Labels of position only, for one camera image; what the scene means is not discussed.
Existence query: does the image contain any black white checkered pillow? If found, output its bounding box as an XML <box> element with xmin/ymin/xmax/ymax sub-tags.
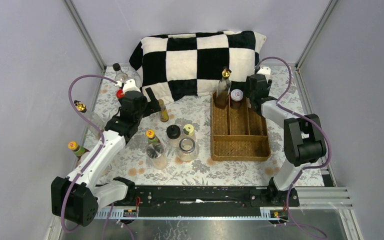
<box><xmin>129</xmin><ymin>30</ymin><xmax>267</xmax><ymax>103</ymax></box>

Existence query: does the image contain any glass cruet gold spout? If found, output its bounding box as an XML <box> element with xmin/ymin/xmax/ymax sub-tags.
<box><xmin>214</xmin><ymin>67</ymin><xmax>232</xmax><ymax>109</ymax></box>

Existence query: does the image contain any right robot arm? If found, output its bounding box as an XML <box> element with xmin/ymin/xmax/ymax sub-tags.
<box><xmin>244</xmin><ymin>74</ymin><xmax>327</xmax><ymax>206</ymax></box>

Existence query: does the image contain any red lid chili sauce jar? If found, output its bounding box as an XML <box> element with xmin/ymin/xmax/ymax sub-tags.
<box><xmin>116</xmin><ymin>89</ymin><xmax>125</xmax><ymax>100</ymax></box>

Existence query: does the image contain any reflected green bottle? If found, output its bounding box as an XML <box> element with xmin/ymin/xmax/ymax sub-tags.
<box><xmin>67</xmin><ymin>141</ymin><xmax>88</xmax><ymax>159</ymax></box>

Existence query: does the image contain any glass jar silver lid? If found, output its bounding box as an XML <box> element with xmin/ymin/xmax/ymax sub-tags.
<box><xmin>176</xmin><ymin>137</ymin><xmax>199</xmax><ymax>162</ymax></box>

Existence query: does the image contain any woven wicker tray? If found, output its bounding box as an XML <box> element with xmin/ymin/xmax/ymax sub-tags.
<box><xmin>210</xmin><ymin>92</ymin><xmax>271</xmax><ymax>162</ymax></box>

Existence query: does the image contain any reflected cruet gold spout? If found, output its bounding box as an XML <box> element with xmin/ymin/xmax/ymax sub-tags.
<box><xmin>73</xmin><ymin>100</ymin><xmax>106</xmax><ymax>139</ymax></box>

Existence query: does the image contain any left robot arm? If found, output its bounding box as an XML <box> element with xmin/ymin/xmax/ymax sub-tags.
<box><xmin>50</xmin><ymin>87</ymin><xmax>161</xmax><ymax>227</ymax></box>

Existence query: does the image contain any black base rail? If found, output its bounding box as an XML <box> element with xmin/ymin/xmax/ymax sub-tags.
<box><xmin>115</xmin><ymin>185</ymin><xmax>300</xmax><ymax>218</ymax></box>

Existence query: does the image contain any white lid brown sauce jar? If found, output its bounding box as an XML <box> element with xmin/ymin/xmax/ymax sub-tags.
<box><xmin>230</xmin><ymin>89</ymin><xmax>244</xmax><ymax>109</ymax></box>

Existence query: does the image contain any floral tablecloth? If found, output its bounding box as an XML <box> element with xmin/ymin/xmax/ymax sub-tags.
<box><xmin>94</xmin><ymin>65</ymin><xmax>325</xmax><ymax>187</ymax></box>

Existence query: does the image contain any green bottle yellow cap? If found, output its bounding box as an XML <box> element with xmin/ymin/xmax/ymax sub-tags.
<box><xmin>146</xmin><ymin>129</ymin><xmax>161</xmax><ymax>144</ymax></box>

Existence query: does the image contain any small yellow oil bottle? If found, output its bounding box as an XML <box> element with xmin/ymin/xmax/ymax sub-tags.
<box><xmin>158</xmin><ymin>99</ymin><xmax>170</xmax><ymax>123</ymax></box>

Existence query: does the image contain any yellow cap spice bottle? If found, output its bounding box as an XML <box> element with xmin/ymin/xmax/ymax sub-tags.
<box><xmin>182</xmin><ymin>124</ymin><xmax>196</xmax><ymax>141</ymax></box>

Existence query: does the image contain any black cap salt shaker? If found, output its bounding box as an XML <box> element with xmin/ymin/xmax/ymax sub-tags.
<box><xmin>166</xmin><ymin>124</ymin><xmax>182</xmax><ymax>148</ymax></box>

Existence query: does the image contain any clear vinegar bottle black cap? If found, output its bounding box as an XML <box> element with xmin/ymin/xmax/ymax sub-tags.
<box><xmin>112</xmin><ymin>63</ymin><xmax>130</xmax><ymax>83</ymax></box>

